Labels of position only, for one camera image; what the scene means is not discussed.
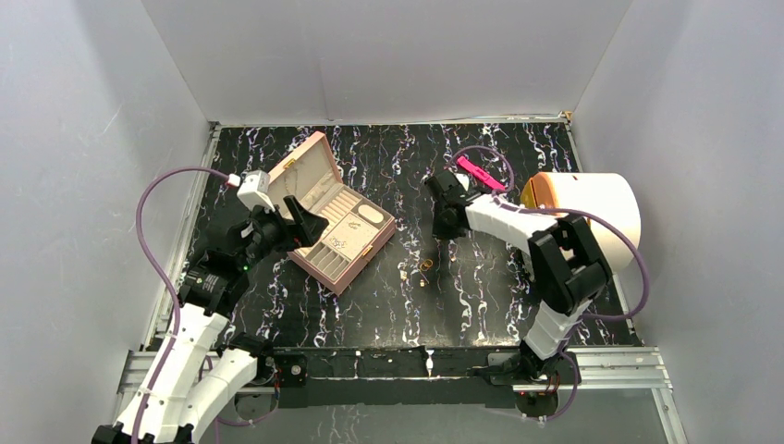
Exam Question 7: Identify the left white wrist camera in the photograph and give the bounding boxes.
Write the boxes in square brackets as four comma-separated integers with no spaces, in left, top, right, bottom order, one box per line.
[237,170,275,211]

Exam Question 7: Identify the pink plastic clip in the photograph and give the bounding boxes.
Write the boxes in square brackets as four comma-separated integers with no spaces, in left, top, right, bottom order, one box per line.
[456,155,506,191]

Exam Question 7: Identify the white cylinder with orange lid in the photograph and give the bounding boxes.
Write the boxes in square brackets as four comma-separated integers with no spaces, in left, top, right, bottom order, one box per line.
[519,172,643,274]

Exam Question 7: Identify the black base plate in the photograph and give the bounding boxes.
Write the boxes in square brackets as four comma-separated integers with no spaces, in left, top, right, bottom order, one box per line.
[274,346,520,409]

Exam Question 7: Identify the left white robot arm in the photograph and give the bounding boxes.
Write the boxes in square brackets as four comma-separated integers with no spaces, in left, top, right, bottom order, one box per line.
[92,195,328,443]

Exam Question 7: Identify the pink jewelry box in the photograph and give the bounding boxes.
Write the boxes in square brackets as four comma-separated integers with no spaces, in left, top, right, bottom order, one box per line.
[268,131,396,295]

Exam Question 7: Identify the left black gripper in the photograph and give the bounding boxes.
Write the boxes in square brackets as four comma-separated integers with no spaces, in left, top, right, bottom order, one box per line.
[239,196,329,269]

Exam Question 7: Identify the aluminium frame rail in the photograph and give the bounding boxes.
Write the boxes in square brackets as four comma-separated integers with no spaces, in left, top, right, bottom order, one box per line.
[116,347,691,444]

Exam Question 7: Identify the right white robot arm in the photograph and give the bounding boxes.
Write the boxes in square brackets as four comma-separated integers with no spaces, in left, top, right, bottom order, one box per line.
[424,170,612,385]

